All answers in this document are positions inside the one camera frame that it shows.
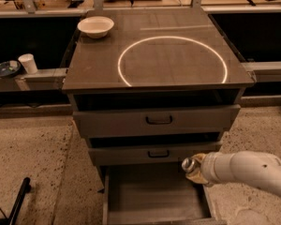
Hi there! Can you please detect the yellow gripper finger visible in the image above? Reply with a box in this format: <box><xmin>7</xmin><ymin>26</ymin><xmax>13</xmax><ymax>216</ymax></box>
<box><xmin>191</xmin><ymin>153</ymin><xmax>206</xmax><ymax>164</ymax></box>
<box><xmin>185</xmin><ymin>172</ymin><xmax>213</xmax><ymax>187</ymax></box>

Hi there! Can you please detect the black stand leg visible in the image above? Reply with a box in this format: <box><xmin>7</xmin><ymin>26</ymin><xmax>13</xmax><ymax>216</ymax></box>
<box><xmin>0</xmin><ymin>177</ymin><xmax>31</xmax><ymax>225</ymax></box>

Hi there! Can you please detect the black top drawer handle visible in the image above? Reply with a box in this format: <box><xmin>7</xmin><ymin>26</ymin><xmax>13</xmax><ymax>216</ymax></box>
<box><xmin>145</xmin><ymin>115</ymin><xmax>173</xmax><ymax>126</ymax></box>

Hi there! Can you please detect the white paper cup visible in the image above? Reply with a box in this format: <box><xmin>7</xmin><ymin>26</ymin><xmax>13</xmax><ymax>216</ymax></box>
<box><xmin>18</xmin><ymin>53</ymin><xmax>37</xmax><ymax>74</ymax></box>

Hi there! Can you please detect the bottom open grey drawer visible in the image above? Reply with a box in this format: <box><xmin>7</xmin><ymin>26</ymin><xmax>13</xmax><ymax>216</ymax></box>
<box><xmin>102</xmin><ymin>162</ymin><xmax>227</xmax><ymax>225</ymax></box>

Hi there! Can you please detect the grey drawer cabinet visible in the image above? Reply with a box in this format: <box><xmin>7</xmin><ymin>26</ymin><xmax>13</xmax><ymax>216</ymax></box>
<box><xmin>62</xmin><ymin>7</ymin><xmax>256</xmax><ymax>225</ymax></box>

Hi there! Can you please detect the black middle drawer handle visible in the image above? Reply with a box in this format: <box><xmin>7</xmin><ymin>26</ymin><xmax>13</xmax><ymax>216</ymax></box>
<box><xmin>147</xmin><ymin>150</ymin><xmax>170</xmax><ymax>158</ymax></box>

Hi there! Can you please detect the top grey drawer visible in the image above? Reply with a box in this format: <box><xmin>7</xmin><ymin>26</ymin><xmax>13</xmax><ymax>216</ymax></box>
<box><xmin>73</xmin><ymin>105</ymin><xmax>241</xmax><ymax>138</ymax></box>

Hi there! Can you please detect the dark plate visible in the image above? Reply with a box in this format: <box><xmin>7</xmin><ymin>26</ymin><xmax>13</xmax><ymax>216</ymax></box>
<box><xmin>0</xmin><ymin>60</ymin><xmax>21</xmax><ymax>78</ymax></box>

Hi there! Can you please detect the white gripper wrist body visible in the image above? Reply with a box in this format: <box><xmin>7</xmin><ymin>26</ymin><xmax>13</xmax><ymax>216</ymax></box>
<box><xmin>200</xmin><ymin>152</ymin><xmax>229</xmax><ymax>186</ymax></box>

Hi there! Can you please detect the white bowl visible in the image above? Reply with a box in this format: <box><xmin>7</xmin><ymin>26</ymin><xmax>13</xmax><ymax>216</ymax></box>
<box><xmin>78</xmin><ymin>16</ymin><xmax>114</xmax><ymax>38</ymax></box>

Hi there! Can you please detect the black drawer handle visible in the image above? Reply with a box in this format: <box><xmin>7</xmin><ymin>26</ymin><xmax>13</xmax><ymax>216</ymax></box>
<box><xmin>145</xmin><ymin>115</ymin><xmax>173</xmax><ymax>126</ymax></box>
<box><xmin>147</xmin><ymin>150</ymin><xmax>170</xmax><ymax>158</ymax></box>

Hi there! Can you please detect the middle grey drawer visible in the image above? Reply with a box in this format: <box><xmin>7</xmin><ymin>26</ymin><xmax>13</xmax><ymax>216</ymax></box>
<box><xmin>89</xmin><ymin>142</ymin><xmax>222</xmax><ymax>166</ymax></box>

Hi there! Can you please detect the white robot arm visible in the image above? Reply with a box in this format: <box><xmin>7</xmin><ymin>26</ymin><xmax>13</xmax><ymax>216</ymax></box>
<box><xmin>182</xmin><ymin>151</ymin><xmax>281</xmax><ymax>198</ymax></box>

